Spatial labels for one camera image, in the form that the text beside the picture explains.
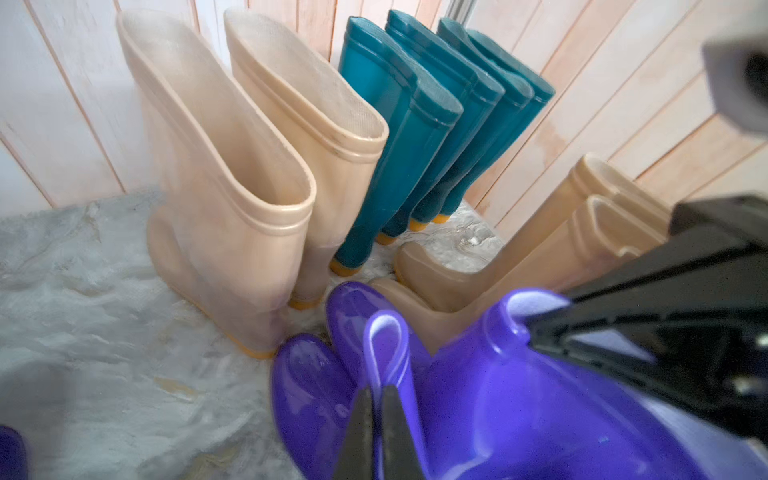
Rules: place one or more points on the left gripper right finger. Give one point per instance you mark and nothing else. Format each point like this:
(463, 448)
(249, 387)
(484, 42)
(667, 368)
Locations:
(399, 458)

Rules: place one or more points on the teal boot standing back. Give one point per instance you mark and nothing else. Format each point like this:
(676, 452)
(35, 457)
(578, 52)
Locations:
(526, 94)

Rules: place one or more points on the beige boot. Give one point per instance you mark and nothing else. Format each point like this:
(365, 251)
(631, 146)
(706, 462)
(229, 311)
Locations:
(339, 135)
(449, 290)
(599, 236)
(238, 197)

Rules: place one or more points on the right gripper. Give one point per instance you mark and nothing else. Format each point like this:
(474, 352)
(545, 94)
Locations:
(685, 322)

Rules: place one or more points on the large teal boot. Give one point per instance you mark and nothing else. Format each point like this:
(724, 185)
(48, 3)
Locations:
(407, 97)

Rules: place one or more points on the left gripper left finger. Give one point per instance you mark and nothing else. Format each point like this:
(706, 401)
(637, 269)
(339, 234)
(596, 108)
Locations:
(356, 456)

